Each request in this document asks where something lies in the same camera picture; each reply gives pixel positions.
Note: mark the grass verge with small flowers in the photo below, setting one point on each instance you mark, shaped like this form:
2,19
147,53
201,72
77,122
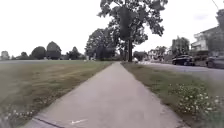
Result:
173,93

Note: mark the round dark tree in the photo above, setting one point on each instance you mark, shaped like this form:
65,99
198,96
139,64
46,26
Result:
100,43

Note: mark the dark car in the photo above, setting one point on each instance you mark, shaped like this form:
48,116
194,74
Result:
216,62

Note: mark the grey concrete path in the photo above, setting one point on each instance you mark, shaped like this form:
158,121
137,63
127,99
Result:
111,96

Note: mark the row of distant trees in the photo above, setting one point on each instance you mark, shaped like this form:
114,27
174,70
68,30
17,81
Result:
52,50

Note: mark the wide grass field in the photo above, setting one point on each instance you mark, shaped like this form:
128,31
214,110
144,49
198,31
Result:
43,80

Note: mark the grey house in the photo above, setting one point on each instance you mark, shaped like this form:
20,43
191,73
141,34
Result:
208,41

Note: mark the leafy green tree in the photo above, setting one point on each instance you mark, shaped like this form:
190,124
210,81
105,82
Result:
180,46

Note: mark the black car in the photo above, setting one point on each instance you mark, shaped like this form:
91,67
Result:
182,60

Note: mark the large tree with thick trunk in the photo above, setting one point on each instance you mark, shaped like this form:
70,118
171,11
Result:
129,31

